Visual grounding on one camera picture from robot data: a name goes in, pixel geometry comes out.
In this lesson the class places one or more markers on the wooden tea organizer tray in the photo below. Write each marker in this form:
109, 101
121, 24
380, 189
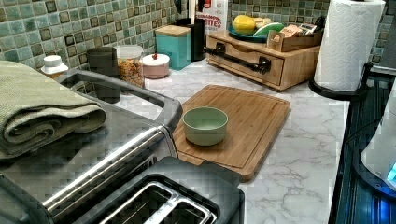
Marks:
289, 39

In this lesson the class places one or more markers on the stainless toaster oven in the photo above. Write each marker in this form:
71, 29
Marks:
62, 181

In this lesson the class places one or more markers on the dark grey cup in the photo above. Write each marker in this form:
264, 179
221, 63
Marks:
103, 60

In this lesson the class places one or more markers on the cinnamon bites cereal box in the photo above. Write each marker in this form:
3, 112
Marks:
214, 13

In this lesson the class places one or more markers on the white paper towel roll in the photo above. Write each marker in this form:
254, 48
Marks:
346, 44

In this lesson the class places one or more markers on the black two-slot toaster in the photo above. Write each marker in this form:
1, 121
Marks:
173, 191

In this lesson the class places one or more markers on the green ceramic bowl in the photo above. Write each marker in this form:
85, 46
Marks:
205, 126

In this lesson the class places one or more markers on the black drawer handle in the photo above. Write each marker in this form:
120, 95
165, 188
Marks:
263, 65

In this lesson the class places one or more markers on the teal canister wooden lid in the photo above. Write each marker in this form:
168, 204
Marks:
175, 42

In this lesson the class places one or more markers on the glass cereal jar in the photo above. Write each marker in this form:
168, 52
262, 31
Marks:
130, 65

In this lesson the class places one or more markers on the folded green towel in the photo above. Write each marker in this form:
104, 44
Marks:
36, 110

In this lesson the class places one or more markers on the white capped bottle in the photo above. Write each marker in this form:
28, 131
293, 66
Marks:
53, 66

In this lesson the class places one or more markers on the wooden drawer box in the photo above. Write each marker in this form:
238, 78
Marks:
287, 69

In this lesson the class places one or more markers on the black cylindrical container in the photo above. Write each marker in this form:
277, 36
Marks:
197, 37

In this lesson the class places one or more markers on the teal fruit plate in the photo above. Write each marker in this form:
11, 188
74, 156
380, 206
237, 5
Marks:
248, 38

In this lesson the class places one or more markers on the yellow lemon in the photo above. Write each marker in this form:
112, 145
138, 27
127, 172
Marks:
244, 25

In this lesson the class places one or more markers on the green avocado slice toy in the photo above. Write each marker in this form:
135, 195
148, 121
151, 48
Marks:
276, 26

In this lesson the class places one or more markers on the bamboo cutting board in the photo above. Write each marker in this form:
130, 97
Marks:
255, 120

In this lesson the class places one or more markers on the pink pot white lid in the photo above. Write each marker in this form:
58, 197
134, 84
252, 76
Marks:
156, 65

